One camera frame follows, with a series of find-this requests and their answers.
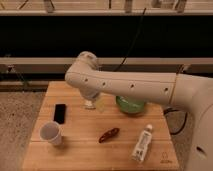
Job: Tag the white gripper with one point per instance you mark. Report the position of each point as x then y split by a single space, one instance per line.
92 95

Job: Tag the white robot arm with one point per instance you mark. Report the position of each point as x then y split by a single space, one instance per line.
193 94

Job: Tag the red chili pepper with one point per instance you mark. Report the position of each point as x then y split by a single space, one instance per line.
108 134

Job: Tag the green bowl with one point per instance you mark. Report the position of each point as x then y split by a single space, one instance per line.
129 106

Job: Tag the wooden cutting board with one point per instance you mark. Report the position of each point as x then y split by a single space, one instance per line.
80 149

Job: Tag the white paper cup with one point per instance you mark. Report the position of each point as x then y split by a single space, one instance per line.
51 133

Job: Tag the white tube with cap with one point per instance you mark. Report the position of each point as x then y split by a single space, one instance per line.
141 147

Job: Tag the right wall outlet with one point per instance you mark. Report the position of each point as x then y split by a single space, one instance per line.
184 68

